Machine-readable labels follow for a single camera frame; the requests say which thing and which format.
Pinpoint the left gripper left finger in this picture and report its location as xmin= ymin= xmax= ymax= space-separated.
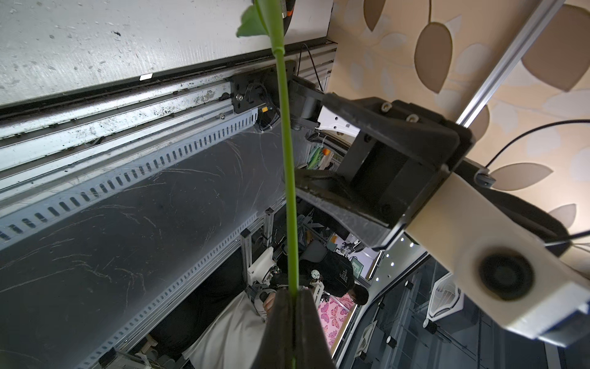
xmin=251 ymin=289 xmax=294 ymax=369

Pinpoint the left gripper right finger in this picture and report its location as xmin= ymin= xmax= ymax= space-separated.
xmin=294 ymin=290 xmax=335 ymax=368

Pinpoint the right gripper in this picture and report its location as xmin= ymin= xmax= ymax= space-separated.
xmin=289 ymin=77 xmax=475 ymax=249

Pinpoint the white tulip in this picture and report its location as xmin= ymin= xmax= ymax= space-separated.
xmin=237 ymin=1 xmax=299 ymax=310

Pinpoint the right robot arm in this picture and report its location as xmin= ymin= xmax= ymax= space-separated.
xmin=289 ymin=77 xmax=567 ymax=250

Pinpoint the person in black shirt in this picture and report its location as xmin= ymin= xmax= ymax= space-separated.
xmin=299 ymin=240 xmax=369 ymax=305

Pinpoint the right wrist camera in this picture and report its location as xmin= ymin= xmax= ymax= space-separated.
xmin=407 ymin=175 xmax=589 ymax=347

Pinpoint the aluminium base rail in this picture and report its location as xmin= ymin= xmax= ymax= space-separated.
xmin=0 ymin=41 xmax=337 ymax=252

